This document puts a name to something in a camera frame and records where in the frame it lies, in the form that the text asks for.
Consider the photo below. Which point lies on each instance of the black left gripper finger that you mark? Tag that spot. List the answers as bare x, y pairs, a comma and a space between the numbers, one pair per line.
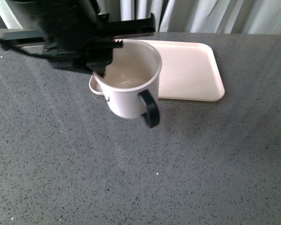
98, 60

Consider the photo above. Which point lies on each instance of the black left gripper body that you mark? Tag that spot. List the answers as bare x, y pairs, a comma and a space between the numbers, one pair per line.
68, 29

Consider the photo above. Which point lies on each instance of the white smiley mug black handle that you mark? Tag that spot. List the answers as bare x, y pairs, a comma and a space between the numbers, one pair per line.
130, 83

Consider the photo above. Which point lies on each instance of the pale pink rectangular tray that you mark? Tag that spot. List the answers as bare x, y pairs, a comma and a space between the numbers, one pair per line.
189, 71

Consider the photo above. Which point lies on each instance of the grey white curtain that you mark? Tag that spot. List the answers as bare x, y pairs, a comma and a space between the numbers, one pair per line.
200, 16

